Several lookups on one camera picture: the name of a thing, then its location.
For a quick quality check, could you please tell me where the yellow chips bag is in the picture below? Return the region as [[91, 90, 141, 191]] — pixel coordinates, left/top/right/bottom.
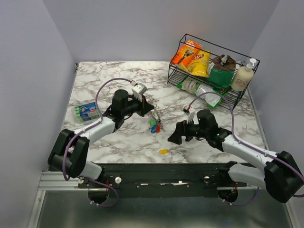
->
[[180, 50, 210, 78]]

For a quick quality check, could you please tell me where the metal keyring holder with rings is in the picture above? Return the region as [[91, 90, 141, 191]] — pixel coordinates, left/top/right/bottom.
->
[[148, 104, 165, 131]]

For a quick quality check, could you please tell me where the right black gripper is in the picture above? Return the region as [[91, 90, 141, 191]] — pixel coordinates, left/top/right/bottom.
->
[[167, 116, 209, 144]]

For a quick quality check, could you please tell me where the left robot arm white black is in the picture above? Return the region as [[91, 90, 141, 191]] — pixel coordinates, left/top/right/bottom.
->
[[47, 89, 154, 188]]

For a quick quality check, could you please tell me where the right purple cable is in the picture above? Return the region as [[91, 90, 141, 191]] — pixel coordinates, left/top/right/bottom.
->
[[184, 92, 304, 198]]

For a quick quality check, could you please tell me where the yellow key tag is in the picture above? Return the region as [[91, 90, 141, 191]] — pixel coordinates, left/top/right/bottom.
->
[[159, 149, 169, 154]]

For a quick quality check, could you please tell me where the black wire basket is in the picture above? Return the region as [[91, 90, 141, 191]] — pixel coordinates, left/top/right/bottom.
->
[[167, 34, 260, 109]]

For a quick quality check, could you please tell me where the cream lotion pump bottle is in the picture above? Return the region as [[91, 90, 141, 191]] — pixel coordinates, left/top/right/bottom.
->
[[230, 58, 257, 92]]

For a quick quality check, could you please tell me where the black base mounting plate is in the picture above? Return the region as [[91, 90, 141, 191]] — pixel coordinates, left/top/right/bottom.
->
[[77, 162, 247, 199]]

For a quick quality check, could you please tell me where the green sponge pack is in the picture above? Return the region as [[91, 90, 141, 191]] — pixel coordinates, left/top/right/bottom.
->
[[72, 102, 100, 123]]

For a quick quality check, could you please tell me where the brown crumpled bag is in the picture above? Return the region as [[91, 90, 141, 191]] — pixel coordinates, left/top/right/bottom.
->
[[211, 55, 236, 72]]

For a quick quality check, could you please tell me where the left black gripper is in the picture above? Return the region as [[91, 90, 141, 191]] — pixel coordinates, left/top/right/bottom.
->
[[122, 94, 154, 117]]

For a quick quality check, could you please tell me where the orange razor package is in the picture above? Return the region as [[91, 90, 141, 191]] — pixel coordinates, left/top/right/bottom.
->
[[170, 40, 203, 67]]

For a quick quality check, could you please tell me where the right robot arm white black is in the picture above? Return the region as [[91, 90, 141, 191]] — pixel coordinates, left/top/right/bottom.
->
[[168, 109, 304, 203]]

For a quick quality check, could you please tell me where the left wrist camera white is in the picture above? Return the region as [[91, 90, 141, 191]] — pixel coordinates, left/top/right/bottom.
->
[[131, 81, 147, 102]]

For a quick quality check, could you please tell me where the dark green bag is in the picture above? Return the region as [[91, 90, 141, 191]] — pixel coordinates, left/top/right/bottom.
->
[[208, 68, 234, 88]]

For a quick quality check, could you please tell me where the blue key tag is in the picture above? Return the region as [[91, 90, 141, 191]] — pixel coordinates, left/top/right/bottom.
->
[[151, 126, 156, 133]]

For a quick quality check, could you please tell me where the aluminium frame rail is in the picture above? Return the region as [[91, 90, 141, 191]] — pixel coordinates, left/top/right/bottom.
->
[[36, 172, 300, 228]]

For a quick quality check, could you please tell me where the red key tag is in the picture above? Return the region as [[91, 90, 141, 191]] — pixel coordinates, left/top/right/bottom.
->
[[155, 125, 160, 133]]

